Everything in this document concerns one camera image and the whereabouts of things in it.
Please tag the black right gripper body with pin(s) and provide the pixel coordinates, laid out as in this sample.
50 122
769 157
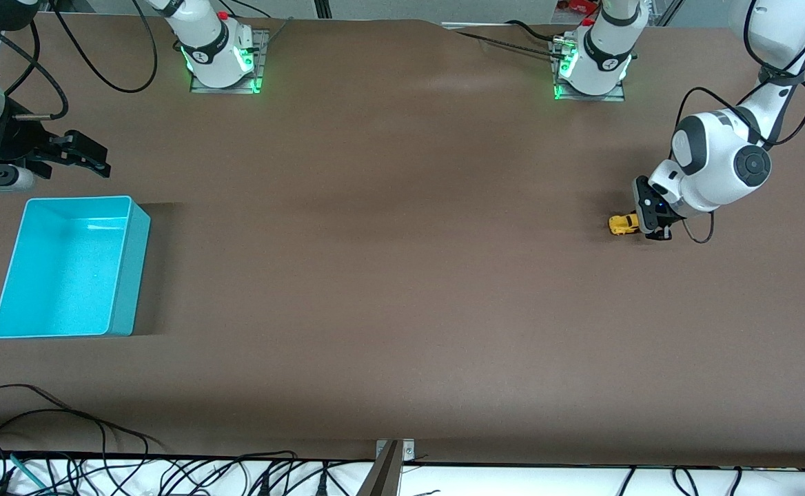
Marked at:
19 142

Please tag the yellow beetle toy car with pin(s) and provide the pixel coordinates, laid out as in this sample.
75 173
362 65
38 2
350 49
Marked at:
622 224

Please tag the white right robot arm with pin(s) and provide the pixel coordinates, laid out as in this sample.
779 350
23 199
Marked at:
213 41

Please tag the teal plastic storage bin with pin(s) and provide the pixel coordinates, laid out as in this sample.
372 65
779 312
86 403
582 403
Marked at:
65 275

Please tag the red background object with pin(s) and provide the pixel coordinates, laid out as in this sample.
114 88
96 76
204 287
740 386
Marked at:
578 6

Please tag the black power plug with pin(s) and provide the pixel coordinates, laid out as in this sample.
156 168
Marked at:
323 483
265 484

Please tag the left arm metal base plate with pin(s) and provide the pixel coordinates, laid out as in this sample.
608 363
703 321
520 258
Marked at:
590 98

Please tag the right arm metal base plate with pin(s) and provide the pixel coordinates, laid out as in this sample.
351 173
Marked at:
262 69

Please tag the aluminium frame profile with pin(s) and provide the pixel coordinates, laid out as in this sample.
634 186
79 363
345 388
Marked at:
668 10
323 8

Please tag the aluminium table bracket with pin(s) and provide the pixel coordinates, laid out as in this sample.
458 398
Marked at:
387 475

